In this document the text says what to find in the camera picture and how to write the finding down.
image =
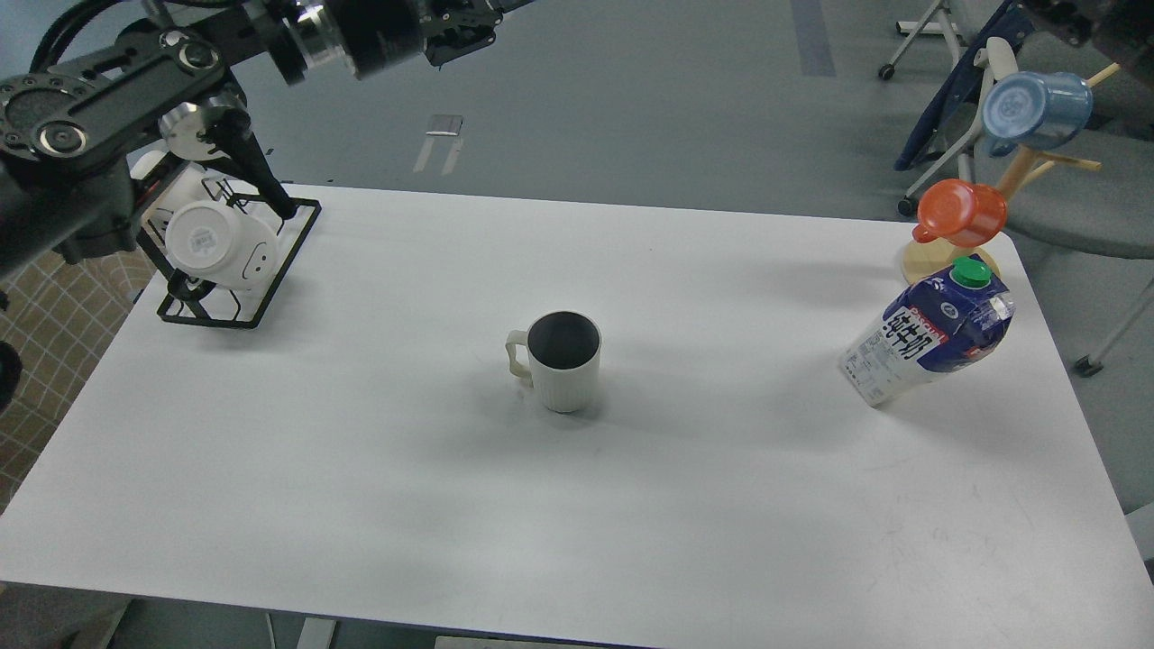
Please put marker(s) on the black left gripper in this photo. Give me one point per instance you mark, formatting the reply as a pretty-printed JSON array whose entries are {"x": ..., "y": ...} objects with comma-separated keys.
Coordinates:
[{"x": 378, "y": 35}]

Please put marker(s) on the white ribbed mug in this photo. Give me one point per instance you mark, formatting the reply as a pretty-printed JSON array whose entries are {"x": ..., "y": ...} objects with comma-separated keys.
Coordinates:
[{"x": 559, "y": 358}]

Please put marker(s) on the blue white milk carton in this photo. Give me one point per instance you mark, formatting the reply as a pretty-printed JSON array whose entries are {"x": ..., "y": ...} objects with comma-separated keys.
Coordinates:
[{"x": 935, "y": 327}]

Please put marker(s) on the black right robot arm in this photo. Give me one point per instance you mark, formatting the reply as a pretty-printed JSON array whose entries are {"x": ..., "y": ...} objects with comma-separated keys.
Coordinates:
[{"x": 1121, "y": 30}]

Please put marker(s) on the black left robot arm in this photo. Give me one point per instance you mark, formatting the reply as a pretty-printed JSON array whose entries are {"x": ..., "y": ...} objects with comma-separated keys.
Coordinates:
[{"x": 68, "y": 125}]

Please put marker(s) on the wooden cup tree stand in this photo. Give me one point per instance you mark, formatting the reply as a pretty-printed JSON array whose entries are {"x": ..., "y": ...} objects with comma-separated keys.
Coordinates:
[{"x": 920, "y": 260}]

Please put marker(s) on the orange plastic cup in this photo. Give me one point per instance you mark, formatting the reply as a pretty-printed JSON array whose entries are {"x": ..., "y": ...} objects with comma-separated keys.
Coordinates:
[{"x": 964, "y": 213}]

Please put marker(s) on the blue plastic cup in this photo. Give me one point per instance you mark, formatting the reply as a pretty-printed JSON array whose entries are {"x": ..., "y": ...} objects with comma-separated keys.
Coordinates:
[{"x": 1041, "y": 111}]

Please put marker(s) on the silver floor plate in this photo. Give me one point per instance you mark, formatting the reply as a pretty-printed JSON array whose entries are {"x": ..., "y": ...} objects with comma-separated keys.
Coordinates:
[{"x": 445, "y": 125}]

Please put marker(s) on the beige checked cloth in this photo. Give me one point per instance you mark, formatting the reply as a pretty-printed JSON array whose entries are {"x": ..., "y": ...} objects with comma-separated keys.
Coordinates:
[{"x": 60, "y": 320}]

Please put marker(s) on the blue folding chair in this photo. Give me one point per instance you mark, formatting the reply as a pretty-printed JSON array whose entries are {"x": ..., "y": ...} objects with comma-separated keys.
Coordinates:
[{"x": 950, "y": 126}]

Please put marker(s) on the black wire cup rack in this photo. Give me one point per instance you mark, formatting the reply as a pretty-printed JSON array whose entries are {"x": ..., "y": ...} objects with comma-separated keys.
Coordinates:
[{"x": 188, "y": 301}]

